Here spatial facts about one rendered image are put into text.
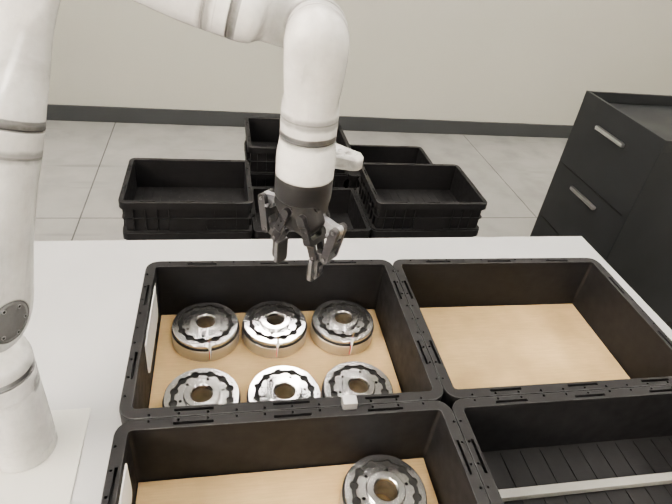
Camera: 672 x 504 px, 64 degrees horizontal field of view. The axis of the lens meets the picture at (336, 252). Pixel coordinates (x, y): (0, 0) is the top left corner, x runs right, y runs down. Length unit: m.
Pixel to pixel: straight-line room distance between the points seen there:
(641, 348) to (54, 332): 1.03
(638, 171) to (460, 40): 2.09
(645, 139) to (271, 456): 1.65
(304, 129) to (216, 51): 2.97
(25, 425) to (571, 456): 0.76
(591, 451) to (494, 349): 0.21
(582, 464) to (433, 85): 3.28
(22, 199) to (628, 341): 0.92
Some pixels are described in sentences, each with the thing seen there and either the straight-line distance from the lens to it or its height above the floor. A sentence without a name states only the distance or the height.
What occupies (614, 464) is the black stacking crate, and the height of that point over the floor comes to 0.83.
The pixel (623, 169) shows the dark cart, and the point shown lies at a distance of 2.10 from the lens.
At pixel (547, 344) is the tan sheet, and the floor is 0.83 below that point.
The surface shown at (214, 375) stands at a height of 0.86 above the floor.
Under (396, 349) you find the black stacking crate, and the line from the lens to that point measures 0.86.
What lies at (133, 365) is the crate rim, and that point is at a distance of 0.75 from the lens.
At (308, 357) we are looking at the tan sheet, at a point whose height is 0.83.
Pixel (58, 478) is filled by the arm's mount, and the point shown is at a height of 0.70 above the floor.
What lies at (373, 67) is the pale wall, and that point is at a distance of 3.74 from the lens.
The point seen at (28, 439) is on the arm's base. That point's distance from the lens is 0.90.
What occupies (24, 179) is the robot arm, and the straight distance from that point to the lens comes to 0.68.
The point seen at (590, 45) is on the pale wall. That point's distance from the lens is 4.35.
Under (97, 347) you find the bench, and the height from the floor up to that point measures 0.70.
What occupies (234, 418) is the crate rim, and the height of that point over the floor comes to 0.93.
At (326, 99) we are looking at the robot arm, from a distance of 0.62.
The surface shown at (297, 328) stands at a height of 0.86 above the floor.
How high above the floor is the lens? 1.46
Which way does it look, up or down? 35 degrees down
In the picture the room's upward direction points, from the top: 8 degrees clockwise
